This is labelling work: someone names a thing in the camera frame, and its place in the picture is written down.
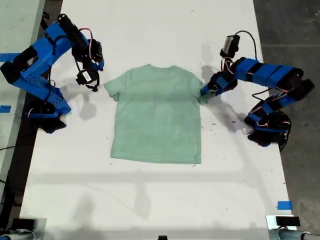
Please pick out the small black box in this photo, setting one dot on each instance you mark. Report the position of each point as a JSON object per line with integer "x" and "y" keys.
{"x": 287, "y": 221}
{"x": 23, "y": 223}

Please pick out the pale green T-shirt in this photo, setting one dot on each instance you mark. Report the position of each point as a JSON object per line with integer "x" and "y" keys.
{"x": 157, "y": 120}

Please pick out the long blue tape strip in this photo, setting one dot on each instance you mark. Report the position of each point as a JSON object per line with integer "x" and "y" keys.
{"x": 8, "y": 57}

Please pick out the small black object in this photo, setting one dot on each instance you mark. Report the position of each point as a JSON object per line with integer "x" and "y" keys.
{"x": 162, "y": 237}

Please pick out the grey tube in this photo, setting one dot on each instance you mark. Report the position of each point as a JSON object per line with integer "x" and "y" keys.
{"x": 22, "y": 236}
{"x": 287, "y": 235}

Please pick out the pale side table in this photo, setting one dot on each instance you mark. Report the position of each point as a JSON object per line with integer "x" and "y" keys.
{"x": 15, "y": 25}

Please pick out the black diagonal strut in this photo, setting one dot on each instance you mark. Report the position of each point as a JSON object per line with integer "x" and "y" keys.
{"x": 45, "y": 21}

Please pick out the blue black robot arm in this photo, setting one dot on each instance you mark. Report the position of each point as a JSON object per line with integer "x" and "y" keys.
{"x": 37, "y": 62}
{"x": 265, "y": 72}

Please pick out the black camera box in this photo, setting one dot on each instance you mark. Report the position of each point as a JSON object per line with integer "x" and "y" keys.
{"x": 86, "y": 76}
{"x": 230, "y": 45}

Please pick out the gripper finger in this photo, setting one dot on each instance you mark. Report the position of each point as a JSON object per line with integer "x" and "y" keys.
{"x": 101, "y": 65}
{"x": 95, "y": 65}
{"x": 214, "y": 93}
{"x": 206, "y": 90}

